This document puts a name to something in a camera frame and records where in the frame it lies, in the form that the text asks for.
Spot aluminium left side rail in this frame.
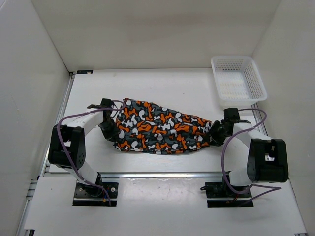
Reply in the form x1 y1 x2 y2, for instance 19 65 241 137
15 71 76 236

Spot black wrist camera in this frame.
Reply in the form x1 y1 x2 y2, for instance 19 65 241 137
222 108 250 123
87 98 114 109

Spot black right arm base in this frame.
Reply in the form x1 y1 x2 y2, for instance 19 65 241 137
200 177 254 208

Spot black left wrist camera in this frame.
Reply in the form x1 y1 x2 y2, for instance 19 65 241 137
87 98 114 109

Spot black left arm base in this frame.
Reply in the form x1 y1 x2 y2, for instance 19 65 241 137
72 178 119 207

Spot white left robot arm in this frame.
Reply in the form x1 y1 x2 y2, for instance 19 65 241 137
48 105 119 197

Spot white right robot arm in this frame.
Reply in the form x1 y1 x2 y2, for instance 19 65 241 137
210 119 289 197

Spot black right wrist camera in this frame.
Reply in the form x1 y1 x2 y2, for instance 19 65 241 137
222 108 250 123

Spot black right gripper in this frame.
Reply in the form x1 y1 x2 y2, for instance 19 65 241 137
203 120 231 147

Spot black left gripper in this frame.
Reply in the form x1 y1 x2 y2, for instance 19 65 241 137
98 118 120 143

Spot aluminium table edge rail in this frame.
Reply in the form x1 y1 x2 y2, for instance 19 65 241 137
44 171 227 179

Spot dark label sticker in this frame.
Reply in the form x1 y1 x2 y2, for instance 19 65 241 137
76 70 93 74

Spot white perforated plastic basket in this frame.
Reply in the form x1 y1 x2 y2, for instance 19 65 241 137
211 56 267 107

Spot orange camouflage shorts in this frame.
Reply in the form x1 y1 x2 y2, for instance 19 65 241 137
114 98 212 155

